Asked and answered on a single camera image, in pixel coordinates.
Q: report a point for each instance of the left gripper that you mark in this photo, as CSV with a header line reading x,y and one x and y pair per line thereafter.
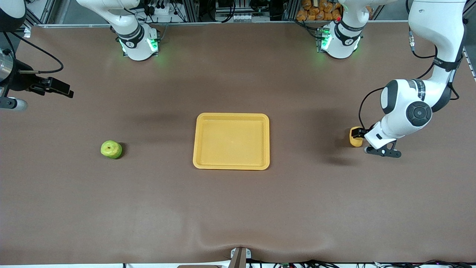
x,y
363,131

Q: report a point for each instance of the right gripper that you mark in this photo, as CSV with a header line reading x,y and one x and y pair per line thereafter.
x,y
20,81

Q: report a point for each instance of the yellow potato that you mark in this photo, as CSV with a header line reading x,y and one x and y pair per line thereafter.
x,y
355,140

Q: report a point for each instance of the green apple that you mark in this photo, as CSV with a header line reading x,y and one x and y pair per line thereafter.
x,y
111,149

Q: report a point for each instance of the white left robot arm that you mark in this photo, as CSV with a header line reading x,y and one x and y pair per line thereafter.
x,y
409,108

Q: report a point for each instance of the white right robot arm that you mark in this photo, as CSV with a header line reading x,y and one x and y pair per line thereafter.
x,y
134,41

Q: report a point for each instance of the yellow plastic tray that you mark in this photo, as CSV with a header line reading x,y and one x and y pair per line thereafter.
x,y
230,141

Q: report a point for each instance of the bag of orange items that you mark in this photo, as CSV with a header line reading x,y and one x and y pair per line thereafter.
x,y
318,10

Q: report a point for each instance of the white power strip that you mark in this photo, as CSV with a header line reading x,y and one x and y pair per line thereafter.
x,y
160,9

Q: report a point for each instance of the aluminium frame struts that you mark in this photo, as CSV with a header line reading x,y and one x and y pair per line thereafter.
x,y
28,31

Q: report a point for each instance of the aluminium frame post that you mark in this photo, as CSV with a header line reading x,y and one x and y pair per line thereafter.
x,y
471,67

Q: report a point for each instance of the aluminium table edge rail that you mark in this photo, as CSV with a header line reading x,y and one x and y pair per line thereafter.
x,y
241,23

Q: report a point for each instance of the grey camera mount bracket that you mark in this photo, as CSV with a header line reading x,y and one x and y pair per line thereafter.
x,y
240,258

